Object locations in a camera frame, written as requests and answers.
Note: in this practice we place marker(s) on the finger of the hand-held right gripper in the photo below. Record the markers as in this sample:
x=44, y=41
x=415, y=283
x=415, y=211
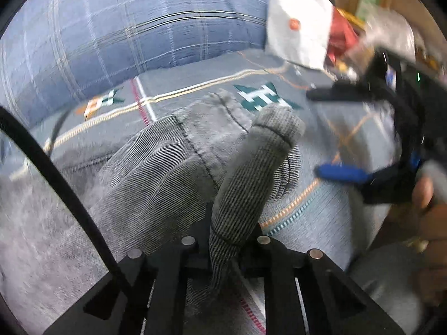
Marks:
x=331, y=93
x=338, y=172

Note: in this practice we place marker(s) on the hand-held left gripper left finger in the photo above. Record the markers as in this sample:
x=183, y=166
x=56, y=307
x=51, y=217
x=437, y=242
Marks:
x=195, y=251

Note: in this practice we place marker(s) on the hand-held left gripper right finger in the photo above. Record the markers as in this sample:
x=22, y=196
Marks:
x=258, y=254

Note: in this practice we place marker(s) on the grey denim pants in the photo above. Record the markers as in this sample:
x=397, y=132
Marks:
x=157, y=181

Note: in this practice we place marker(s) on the person's right hand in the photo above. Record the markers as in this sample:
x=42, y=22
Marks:
x=433, y=237

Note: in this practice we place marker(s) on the red plastic bag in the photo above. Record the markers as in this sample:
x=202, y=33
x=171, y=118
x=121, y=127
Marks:
x=340, y=35

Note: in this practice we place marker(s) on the white paper bag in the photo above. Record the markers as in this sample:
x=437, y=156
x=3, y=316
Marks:
x=300, y=35

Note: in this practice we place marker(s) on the silver plastic bag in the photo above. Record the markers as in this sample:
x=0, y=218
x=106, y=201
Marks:
x=387, y=35

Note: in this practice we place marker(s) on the blue plaid pillow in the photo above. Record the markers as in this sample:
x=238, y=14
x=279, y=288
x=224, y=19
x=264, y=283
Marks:
x=122, y=35

